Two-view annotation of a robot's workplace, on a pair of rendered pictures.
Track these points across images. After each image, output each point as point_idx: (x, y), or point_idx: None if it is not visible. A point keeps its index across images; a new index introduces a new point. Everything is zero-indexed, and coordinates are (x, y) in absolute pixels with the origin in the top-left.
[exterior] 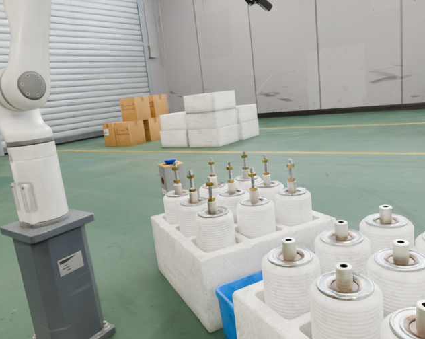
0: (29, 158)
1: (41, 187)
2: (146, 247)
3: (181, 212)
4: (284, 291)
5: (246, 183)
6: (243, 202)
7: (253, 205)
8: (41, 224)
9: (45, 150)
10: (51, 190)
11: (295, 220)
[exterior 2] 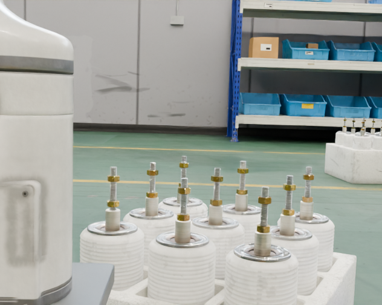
0: (53, 109)
1: (61, 192)
2: None
3: (179, 261)
4: None
5: (195, 210)
6: (273, 235)
7: (302, 238)
8: (46, 299)
9: (72, 95)
10: (71, 201)
11: (323, 262)
